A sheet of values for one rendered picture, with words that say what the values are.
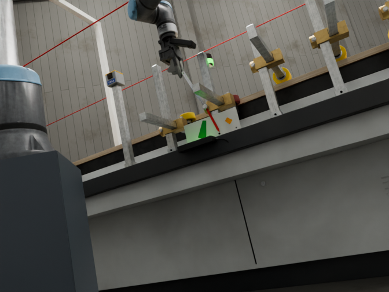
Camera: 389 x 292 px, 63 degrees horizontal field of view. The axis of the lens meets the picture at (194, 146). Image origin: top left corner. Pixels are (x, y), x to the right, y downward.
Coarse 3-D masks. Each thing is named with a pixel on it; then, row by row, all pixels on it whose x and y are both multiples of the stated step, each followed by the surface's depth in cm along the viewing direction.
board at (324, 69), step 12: (372, 48) 132; (384, 48) 130; (348, 60) 135; (312, 72) 142; (324, 72) 139; (288, 84) 146; (252, 96) 153; (156, 132) 177; (120, 144) 188; (132, 144) 184; (96, 156) 195
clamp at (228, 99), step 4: (224, 96) 137; (228, 96) 136; (232, 96) 138; (224, 100) 137; (228, 100) 136; (232, 100) 136; (208, 104) 140; (212, 104) 139; (224, 104) 136; (228, 104) 136; (232, 104) 137; (208, 108) 140; (212, 108) 139; (216, 108) 138; (220, 108) 139; (224, 108) 140
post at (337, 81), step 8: (304, 0) 126; (312, 0) 124; (312, 8) 124; (312, 16) 124; (320, 24) 122; (328, 48) 120; (328, 56) 120; (328, 64) 119; (336, 64) 118; (336, 72) 118; (336, 80) 118; (336, 88) 117
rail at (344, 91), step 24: (336, 96) 115; (360, 96) 112; (384, 96) 108; (288, 120) 122; (312, 120) 118; (336, 120) 118; (216, 144) 135; (240, 144) 130; (144, 168) 150; (168, 168) 144; (96, 192) 163
